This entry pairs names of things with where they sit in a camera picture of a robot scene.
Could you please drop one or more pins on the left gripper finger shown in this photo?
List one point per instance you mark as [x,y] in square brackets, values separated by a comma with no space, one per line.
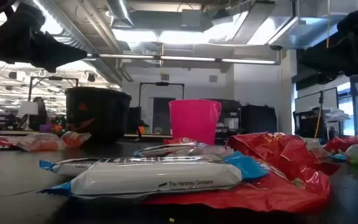
[61,53]

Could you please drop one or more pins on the red Skittles bag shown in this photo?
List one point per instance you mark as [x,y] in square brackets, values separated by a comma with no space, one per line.
[269,149]

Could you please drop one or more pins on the white blue Hershey's bar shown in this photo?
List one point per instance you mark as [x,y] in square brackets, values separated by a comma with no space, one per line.
[247,166]
[154,177]

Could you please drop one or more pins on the clear orange candy pack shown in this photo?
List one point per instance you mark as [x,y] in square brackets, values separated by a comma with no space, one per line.
[40,143]

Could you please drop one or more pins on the clear candy wrapper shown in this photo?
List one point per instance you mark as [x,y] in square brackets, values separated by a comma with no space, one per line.
[317,151]

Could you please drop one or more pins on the small blue candy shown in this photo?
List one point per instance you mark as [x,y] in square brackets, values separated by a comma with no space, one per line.
[338,157]

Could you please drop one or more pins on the silver ventilation hood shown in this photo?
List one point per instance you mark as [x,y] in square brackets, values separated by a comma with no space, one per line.
[306,31]

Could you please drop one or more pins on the white shade lamp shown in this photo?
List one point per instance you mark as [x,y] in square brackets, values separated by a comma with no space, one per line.
[28,108]

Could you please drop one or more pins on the black jack-o-lantern bucket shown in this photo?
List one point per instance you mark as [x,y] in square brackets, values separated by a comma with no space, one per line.
[104,115]

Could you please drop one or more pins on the white plastic bag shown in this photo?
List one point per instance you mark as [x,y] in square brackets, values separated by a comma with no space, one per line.
[337,114]

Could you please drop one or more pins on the whiteboard on stand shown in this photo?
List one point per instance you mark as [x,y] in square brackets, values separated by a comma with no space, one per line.
[309,101]

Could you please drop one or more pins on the black storage shelf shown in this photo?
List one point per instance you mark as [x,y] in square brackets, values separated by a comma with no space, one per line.
[306,124]

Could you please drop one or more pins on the orange bin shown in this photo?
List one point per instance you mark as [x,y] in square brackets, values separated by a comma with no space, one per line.
[141,130]

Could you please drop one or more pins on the black cabinet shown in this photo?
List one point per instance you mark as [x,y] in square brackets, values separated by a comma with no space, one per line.
[258,121]

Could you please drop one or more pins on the pink plastic bucket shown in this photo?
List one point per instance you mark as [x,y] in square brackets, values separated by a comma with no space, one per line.
[194,121]

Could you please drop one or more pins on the black shelf cart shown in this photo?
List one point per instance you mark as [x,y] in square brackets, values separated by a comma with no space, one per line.
[230,109]

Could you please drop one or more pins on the small yellow crumb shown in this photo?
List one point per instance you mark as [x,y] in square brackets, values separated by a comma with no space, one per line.
[171,220]

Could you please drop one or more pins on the ribbed silver duct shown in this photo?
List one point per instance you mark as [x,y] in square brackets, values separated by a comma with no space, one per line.
[73,37]

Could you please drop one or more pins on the black metal frame stand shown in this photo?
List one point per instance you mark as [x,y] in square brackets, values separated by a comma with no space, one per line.
[54,78]
[162,83]

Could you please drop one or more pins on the round silver duct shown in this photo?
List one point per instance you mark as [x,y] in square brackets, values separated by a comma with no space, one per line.
[120,12]

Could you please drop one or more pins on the dome security camera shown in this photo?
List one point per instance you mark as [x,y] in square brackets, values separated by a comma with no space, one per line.
[276,47]

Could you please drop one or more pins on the grey wall speaker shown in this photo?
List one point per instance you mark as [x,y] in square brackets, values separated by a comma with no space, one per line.
[165,77]
[213,78]

